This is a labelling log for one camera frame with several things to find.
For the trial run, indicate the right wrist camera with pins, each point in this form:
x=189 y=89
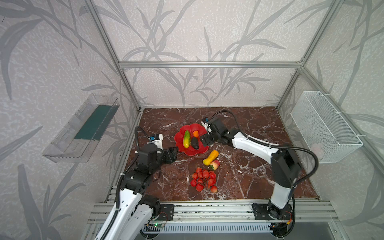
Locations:
x=205 y=124

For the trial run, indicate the red fake grape bunch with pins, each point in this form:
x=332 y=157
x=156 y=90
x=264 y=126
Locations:
x=204 y=179

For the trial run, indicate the small green circuit board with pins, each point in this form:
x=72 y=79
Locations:
x=155 y=227

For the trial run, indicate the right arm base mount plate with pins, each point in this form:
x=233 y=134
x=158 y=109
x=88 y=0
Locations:
x=271 y=212

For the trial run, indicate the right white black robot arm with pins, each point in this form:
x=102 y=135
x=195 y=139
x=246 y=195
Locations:
x=286 y=166

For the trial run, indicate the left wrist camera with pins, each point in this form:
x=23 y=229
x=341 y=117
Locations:
x=157 y=139

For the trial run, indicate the green yellow fake mango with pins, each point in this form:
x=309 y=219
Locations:
x=187 y=140

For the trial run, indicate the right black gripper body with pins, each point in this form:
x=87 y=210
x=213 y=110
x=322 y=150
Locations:
x=210 y=138

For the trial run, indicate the yellow orange fake squash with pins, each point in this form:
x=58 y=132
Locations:
x=213 y=155

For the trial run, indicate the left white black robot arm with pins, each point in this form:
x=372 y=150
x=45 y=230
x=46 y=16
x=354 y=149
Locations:
x=133 y=208

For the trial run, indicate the red flower-shaped fruit bowl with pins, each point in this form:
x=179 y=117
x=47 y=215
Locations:
x=180 y=135

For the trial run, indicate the aluminium front rail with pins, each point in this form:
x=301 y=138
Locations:
x=307 y=210

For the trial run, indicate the clear plastic wall bin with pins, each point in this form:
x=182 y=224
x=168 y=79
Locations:
x=79 y=138

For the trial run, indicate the dark fake avocado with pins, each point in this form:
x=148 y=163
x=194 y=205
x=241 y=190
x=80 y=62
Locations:
x=195 y=143

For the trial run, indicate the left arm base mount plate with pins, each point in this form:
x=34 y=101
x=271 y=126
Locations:
x=163 y=212

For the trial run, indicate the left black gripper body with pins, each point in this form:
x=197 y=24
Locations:
x=167 y=155

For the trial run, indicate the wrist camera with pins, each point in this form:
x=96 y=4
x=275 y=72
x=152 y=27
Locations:
x=157 y=139
x=205 y=124

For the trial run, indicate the white wire mesh basket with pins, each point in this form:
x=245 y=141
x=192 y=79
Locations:
x=323 y=128

